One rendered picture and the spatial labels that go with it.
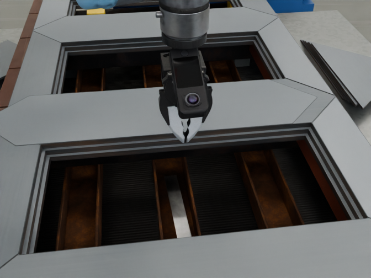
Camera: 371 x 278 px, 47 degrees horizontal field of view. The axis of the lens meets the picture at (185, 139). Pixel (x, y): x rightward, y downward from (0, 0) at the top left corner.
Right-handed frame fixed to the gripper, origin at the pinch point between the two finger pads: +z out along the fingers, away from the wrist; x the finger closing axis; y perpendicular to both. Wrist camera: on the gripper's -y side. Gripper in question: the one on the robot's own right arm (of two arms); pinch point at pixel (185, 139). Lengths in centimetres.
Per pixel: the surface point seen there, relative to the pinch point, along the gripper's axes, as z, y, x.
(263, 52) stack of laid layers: 8, 44, -27
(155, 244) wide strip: 5.7, -18.1, 7.0
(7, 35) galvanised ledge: 23, 97, 55
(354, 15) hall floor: 90, 247, -168
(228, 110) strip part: 5.7, 15.7, -11.6
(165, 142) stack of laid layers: 7.3, 8.4, 3.1
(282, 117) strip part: 5.6, 11.4, -22.5
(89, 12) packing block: 9, 82, 22
